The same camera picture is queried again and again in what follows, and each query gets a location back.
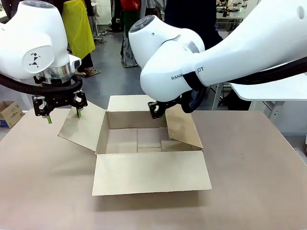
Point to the dark floor plate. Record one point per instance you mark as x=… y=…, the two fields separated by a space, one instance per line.
x=92 y=73

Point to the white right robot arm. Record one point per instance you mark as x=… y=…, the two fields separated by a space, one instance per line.
x=168 y=60

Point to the white table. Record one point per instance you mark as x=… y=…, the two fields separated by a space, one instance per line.
x=263 y=92

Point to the person in dark shirt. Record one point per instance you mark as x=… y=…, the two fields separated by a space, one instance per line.
x=211 y=24

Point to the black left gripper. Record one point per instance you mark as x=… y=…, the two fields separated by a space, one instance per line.
x=61 y=100

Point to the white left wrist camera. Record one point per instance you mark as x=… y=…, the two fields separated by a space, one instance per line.
x=76 y=62

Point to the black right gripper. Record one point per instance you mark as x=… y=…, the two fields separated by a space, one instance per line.
x=171 y=103

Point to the grey workbench with equipment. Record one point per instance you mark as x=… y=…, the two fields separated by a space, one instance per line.
x=227 y=16

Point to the brown cardboard box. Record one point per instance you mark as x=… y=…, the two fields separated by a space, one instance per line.
x=148 y=175

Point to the person in yellow apron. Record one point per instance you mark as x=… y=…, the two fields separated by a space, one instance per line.
x=79 y=28

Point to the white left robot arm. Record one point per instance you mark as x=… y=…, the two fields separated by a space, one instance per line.
x=31 y=31

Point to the small printed cardboard box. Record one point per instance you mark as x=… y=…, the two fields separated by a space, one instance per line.
x=9 y=113

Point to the person in red top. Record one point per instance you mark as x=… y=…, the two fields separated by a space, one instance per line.
x=129 y=48

